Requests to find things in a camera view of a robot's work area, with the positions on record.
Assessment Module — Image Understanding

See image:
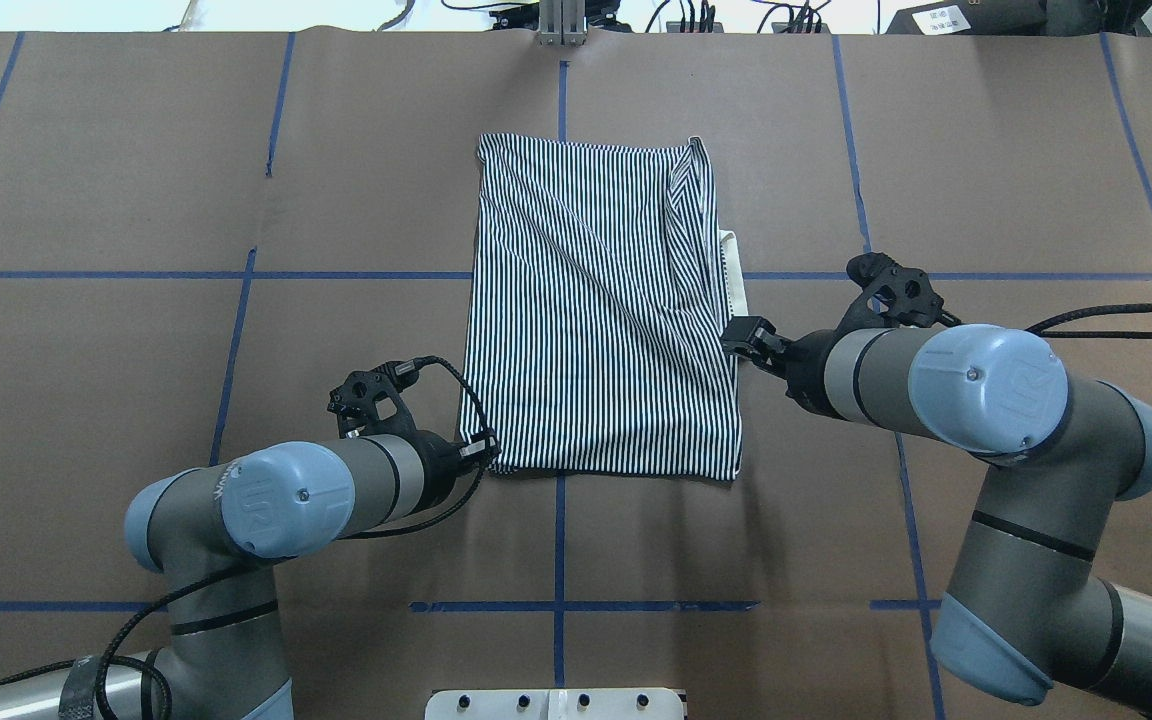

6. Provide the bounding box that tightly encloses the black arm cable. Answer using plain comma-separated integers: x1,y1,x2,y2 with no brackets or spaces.
935,304,1152,341
0,356,493,720

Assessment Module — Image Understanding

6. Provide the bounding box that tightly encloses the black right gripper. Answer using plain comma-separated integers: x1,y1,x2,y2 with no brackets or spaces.
719,252,946,416

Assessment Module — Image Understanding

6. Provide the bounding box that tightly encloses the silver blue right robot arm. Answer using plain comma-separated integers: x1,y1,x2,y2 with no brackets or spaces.
721,252,1152,719

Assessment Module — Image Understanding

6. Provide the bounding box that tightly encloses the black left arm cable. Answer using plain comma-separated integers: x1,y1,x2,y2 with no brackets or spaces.
0,356,493,720

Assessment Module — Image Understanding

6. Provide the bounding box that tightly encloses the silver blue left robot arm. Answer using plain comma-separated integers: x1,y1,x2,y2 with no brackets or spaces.
0,356,499,719

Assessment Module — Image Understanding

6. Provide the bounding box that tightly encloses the blue white striped polo shirt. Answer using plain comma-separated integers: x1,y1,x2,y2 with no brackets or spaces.
463,132,742,483

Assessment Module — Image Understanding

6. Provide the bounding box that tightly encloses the black power supply box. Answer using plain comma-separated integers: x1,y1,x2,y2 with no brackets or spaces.
882,1,1048,36

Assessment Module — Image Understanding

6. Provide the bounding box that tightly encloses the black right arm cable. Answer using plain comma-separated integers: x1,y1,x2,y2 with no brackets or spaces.
935,304,1152,341

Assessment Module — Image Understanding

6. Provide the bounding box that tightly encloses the aluminium frame post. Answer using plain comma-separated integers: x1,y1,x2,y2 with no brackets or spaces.
536,0,588,47

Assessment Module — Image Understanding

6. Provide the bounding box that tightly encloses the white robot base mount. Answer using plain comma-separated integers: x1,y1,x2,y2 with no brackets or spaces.
424,687,689,719

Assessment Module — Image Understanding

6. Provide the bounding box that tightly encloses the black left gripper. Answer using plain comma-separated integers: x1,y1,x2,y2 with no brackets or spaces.
326,361,500,511

